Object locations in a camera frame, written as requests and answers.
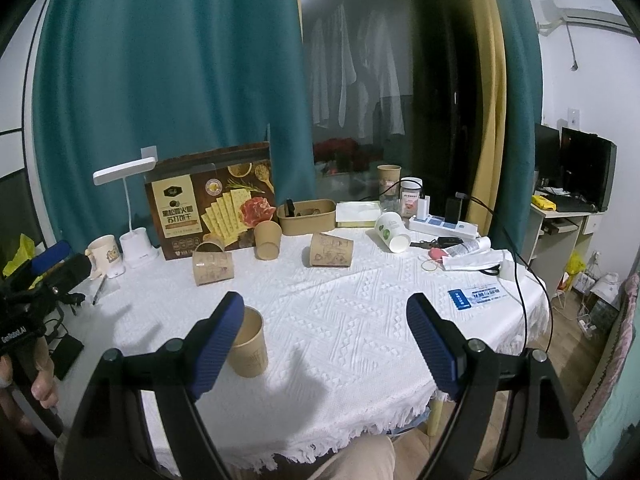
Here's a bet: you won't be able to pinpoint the black monitor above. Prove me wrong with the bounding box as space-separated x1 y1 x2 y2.
557 127 617 212

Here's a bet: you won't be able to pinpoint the brown cracker box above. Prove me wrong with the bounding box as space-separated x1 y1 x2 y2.
144 141 277 262

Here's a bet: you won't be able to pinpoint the white power strip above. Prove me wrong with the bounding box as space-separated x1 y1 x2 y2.
409 214 478 241

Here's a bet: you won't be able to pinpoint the yellow curtain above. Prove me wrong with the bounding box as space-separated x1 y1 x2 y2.
457 0 512 241

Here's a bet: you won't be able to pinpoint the white computer desk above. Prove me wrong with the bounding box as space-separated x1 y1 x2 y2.
520 190 608 302

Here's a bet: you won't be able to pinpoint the tall brown paper cup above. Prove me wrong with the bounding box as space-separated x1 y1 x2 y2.
377 164 403 211

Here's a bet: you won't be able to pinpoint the yellow shopping bag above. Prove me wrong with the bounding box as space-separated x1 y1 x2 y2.
564 250 587 291

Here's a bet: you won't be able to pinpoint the teal curtain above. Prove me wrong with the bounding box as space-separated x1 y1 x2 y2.
487 0 544 263
32 0 316 253

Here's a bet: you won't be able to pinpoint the hanging white clothes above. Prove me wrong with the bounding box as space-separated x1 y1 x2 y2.
305 4 407 137

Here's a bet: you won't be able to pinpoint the person's left hand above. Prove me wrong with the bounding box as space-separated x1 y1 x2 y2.
0 337 60 433

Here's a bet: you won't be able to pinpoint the white tube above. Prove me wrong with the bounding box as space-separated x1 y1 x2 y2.
442 236 492 260

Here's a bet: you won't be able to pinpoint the black cable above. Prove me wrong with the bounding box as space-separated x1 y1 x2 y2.
457 192 552 358

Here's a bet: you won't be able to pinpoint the white air conditioner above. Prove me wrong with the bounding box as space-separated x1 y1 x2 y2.
537 0 637 37

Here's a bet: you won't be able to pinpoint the cream printed mug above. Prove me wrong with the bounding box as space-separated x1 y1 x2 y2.
86 235 126 279

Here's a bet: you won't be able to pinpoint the white tissue box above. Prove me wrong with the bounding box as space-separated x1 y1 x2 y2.
335 201 383 228

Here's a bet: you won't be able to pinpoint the printed brown paper cup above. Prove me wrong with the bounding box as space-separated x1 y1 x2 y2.
308 232 354 268
192 251 235 288

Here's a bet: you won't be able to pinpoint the red flowers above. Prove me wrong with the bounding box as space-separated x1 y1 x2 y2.
314 137 382 172

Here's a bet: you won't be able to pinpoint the floral fabric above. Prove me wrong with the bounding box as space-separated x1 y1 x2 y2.
575 275 640 442

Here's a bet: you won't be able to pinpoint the white paper cup green print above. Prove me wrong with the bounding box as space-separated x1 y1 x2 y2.
375 211 412 254

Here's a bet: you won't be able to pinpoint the blue and white card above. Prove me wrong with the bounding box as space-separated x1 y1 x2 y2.
447 287 508 308

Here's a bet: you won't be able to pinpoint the white papers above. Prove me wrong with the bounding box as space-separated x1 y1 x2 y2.
440 250 516 282

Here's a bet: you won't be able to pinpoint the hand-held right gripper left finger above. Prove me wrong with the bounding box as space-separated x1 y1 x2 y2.
60 291 246 480

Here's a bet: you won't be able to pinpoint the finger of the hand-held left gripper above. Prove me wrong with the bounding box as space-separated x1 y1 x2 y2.
27 240 73 275
45 252 94 307

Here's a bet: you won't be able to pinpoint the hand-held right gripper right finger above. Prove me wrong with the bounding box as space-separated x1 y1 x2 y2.
406 292 588 480

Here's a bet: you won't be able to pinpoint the yellow plastic bag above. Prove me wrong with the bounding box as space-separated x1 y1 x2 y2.
2 232 37 279

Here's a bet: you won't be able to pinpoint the white desk lamp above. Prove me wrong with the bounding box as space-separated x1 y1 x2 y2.
92 156 161 269

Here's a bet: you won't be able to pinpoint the white tablecloth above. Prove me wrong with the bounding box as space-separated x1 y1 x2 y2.
50 220 548 476

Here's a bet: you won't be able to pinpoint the person's leg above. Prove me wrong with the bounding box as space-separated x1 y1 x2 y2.
295 435 397 480

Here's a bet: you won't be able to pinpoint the brown paper tub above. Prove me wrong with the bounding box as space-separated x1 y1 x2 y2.
276 198 337 237

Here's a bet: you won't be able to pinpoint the clear jar white lid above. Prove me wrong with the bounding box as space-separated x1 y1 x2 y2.
399 176 425 217

